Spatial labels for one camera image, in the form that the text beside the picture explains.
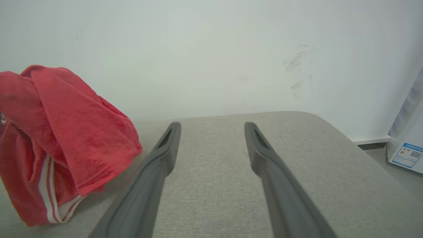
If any blue white label sticker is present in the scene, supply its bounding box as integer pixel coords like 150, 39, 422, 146
392, 143, 423, 169

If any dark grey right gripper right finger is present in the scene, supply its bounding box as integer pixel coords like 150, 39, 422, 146
245, 122, 338, 238

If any red basketball jersey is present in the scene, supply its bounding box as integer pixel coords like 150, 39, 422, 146
0, 65, 143, 227

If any white washing machine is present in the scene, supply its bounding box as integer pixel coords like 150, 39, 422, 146
386, 68, 423, 174

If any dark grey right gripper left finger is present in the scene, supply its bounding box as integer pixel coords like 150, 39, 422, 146
89, 122, 181, 238

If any grey fabric sofa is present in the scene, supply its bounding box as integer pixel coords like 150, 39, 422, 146
0, 111, 423, 238

